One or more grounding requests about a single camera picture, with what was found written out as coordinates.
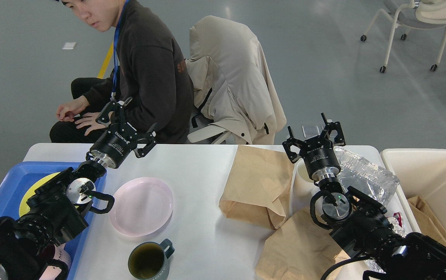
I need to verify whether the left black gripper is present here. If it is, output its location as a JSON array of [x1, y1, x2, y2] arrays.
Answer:
[[90, 97, 157, 169]]

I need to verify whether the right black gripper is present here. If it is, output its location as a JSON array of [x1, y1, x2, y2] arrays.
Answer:
[[283, 113, 346, 182]]

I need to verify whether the pink plate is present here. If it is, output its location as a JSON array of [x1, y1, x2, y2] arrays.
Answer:
[[109, 177, 174, 237]]

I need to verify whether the brown paper bag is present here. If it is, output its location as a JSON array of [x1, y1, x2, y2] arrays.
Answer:
[[255, 207, 349, 280], [218, 145, 294, 230]]

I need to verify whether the teal mug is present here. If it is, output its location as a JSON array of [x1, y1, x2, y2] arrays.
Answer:
[[128, 239, 175, 280]]

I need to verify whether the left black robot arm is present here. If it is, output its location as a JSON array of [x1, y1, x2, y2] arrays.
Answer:
[[0, 98, 157, 280]]

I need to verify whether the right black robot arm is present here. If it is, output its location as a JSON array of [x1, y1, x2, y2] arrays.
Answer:
[[283, 115, 446, 280]]

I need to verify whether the person's left hand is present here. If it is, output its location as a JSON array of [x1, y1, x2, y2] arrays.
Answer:
[[74, 113, 107, 136]]

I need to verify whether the person's right hand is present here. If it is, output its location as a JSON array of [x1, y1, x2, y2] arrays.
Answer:
[[56, 96, 90, 122]]

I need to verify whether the clear floor plate left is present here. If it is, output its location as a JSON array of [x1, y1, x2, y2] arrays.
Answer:
[[302, 125, 321, 139]]

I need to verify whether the white paper cup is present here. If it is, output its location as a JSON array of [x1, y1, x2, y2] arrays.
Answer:
[[292, 159, 317, 197]]

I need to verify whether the upper foil container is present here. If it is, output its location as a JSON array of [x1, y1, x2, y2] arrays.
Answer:
[[334, 146, 400, 207]]

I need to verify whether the foil container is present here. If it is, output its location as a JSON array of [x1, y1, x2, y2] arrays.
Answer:
[[334, 146, 400, 207], [365, 217, 407, 273]]

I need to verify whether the person in dark sweater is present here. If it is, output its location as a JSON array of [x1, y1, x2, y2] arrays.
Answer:
[[50, 0, 193, 144]]

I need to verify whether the white office chair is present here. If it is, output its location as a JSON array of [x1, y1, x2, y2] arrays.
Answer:
[[187, 110, 231, 145]]

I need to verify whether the beige coat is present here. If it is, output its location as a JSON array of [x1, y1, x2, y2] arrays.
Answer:
[[187, 15, 287, 145]]

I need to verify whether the lower foil container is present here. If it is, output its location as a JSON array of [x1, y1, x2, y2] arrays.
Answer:
[[365, 217, 407, 273]]

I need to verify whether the yellow plate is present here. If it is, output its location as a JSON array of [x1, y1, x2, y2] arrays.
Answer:
[[18, 172, 59, 217]]

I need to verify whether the beige plastic bin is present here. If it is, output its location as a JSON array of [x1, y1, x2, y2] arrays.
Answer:
[[380, 148, 446, 232]]

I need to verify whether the paper bag in bin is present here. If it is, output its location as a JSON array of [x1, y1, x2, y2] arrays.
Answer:
[[407, 196, 446, 247]]

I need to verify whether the blue plastic tray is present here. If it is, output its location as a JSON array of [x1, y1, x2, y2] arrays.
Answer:
[[0, 161, 94, 280]]

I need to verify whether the pink mug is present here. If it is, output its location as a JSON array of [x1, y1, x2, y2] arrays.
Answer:
[[39, 243, 72, 280]]

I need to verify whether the far white chair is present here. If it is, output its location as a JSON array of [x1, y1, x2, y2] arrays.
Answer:
[[360, 0, 446, 73]]

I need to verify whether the blue lanyard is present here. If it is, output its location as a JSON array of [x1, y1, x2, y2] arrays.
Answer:
[[110, 0, 129, 101]]

